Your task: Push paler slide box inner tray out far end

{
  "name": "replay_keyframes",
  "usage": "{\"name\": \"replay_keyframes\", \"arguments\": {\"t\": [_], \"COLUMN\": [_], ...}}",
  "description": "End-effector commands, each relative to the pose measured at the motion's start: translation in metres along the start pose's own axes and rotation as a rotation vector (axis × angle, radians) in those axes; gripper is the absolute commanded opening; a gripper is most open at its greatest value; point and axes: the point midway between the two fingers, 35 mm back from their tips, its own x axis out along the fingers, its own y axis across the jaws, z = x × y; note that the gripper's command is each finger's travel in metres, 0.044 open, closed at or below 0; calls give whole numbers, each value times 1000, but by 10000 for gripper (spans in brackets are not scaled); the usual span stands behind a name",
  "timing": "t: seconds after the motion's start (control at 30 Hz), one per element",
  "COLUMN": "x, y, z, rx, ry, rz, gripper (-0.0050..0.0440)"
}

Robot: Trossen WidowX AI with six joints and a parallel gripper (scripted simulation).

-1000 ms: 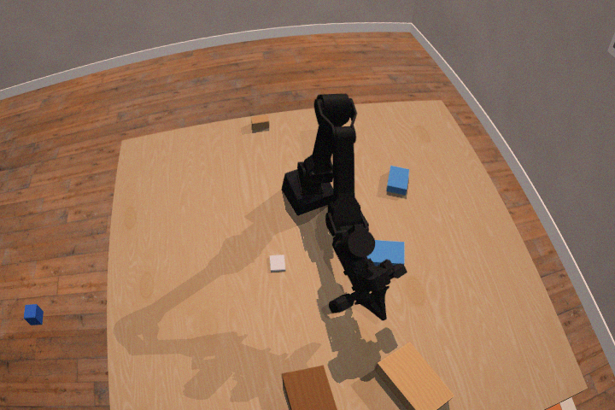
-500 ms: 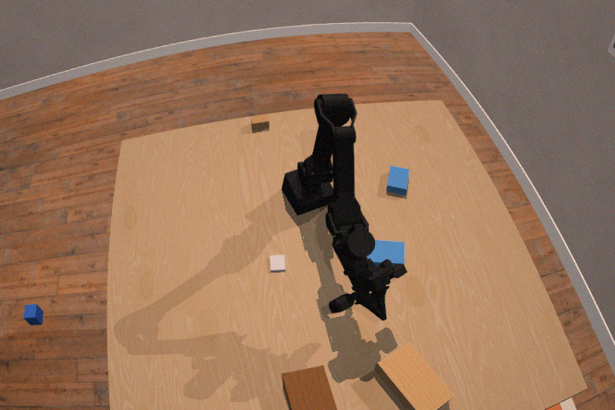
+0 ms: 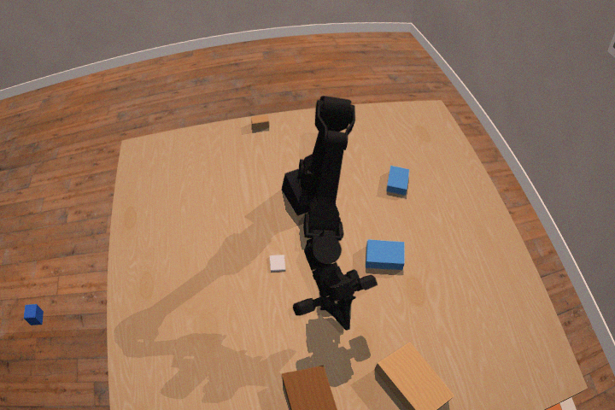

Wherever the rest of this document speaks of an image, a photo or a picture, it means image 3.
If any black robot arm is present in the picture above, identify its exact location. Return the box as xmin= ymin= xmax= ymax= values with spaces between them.
xmin=297 ymin=96 xmax=360 ymax=301

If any blue rectangular block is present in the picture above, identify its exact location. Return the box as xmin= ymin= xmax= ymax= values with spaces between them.
xmin=366 ymin=239 xmax=405 ymax=270
xmin=386 ymin=166 xmax=409 ymax=195

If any small white cube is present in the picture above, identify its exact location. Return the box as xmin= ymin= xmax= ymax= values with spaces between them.
xmin=270 ymin=255 xmax=285 ymax=272

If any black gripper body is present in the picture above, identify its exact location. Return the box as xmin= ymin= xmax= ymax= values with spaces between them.
xmin=293 ymin=262 xmax=378 ymax=316

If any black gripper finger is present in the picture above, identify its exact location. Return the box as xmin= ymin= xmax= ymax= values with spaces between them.
xmin=320 ymin=303 xmax=349 ymax=331
xmin=337 ymin=296 xmax=356 ymax=329

